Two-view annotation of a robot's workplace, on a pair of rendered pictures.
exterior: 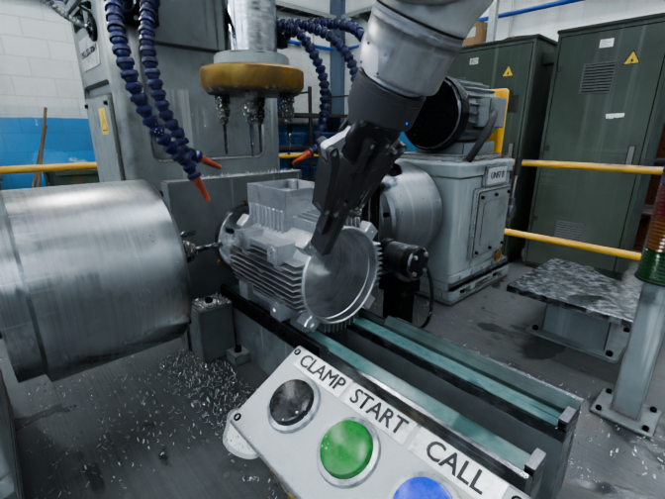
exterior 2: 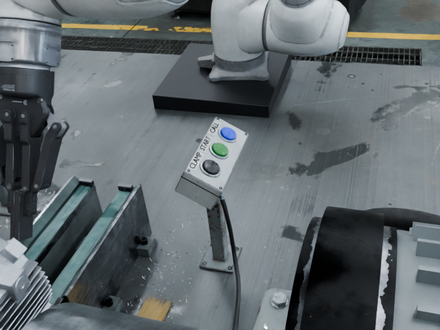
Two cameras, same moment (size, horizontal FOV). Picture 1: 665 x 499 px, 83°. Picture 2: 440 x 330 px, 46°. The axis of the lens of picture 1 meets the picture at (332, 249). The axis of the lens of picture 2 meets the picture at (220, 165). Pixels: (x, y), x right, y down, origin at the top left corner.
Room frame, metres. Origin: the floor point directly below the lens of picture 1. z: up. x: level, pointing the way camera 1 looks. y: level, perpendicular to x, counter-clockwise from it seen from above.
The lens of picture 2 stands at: (0.50, 0.64, 1.57)
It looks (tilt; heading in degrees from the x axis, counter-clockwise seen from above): 36 degrees down; 243
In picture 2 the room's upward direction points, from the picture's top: 6 degrees counter-clockwise
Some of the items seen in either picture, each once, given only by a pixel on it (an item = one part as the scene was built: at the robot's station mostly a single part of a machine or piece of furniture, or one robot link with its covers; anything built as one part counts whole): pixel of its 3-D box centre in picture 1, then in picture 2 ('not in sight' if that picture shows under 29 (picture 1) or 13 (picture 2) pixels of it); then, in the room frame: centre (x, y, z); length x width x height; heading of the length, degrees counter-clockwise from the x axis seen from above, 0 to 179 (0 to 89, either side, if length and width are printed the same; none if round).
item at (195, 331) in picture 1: (211, 325); not in sight; (0.68, 0.24, 0.86); 0.07 x 0.06 x 0.12; 132
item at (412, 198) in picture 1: (385, 212); not in sight; (0.92, -0.13, 1.04); 0.41 x 0.25 x 0.25; 132
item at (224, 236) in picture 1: (249, 239); not in sight; (0.77, 0.18, 1.01); 0.15 x 0.02 x 0.15; 132
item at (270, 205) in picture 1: (290, 204); not in sight; (0.66, 0.07, 1.11); 0.12 x 0.11 x 0.07; 41
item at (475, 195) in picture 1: (442, 217); not in sight; (1.10, -0.33, 0.99); 0.35 x 0.31 x 0.37; 132
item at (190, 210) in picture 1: (236, 250); not in sight; (0.82, 0.22, 0.97); 0.30 x 0.11 x 0.34; 132
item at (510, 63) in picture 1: (477, 155); not in sight; (3.87, -1.44, 0.99); 1.02 x 0.49 x 1.98; 43
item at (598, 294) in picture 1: (585, 309); not in sight; (0.75, -0.55, 0.86); 0.27 x 0.24 x 0.12; 132
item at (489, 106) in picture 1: (465, 158); not in sight; (1.10, -0.38, 1.16); 0.33 x 0.26 x 0.42; 132
